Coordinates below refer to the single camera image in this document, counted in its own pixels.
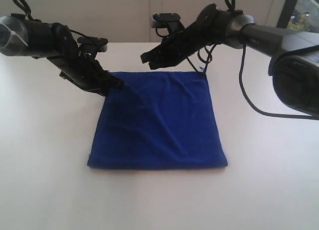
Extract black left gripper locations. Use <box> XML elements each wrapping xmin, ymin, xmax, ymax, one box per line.
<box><xmin>49</xmin><ymin>24</ymin><xmax>124</xmax><ymax>95</ymax></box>

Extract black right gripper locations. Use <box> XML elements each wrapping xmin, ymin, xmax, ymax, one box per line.
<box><xmin>140</xmin><ymin>4</ymin><xmax>222</xmax><ymax>69</ymax></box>

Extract blue cloth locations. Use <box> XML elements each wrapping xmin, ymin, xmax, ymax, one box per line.
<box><xmin>87</xmin><ymin>71</ymin><xmax>228</xmax><ymax>171</ymax></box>

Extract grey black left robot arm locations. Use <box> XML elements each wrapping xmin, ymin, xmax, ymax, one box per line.
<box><xmin>0</xmin><ymin>14</ymin><xmax>124</xmax><ymax>97</ymax></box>

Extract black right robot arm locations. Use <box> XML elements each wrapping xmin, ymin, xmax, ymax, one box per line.
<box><xmin>141</xmin><ymin>4</ymin><xmax>319</xmax><ymax>120</ymax></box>

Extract green tree outside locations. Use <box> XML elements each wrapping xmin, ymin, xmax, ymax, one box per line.
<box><xmin>287</xmin><ymin>13</ymin><xmax>312</xmax><ymax>31</ymax></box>

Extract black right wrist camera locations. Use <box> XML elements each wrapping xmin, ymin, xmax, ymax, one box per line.
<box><xmin>151</xmin><ymin>12</ymin><xmax>184</xmax><ymax>31</ymax></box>

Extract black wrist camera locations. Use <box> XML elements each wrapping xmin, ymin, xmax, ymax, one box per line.
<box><xmin>77</xmin><ymin>37</ymin><xmax>108</xmax><ymax>54</ymax></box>
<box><xmin>151</xmin><ymin>12</ymin><xmax>184</xmax><ymax>31</ymax></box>

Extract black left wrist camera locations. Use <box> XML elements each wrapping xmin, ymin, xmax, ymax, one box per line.
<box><xmin>77</xmin><ymin>37</ymin><xmax>108</xmax><ymax>54</ymax></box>

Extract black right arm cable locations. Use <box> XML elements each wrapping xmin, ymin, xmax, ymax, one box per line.
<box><xmin>186</xmin><ymin>0</ymin><xmax>319</xmax><ymax>121</ymax></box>

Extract black window frame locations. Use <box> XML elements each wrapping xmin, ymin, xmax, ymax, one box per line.
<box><xmin>276</xmin><ymin>0</ymin><xmax>298</xmax><ymax>28</ymax></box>

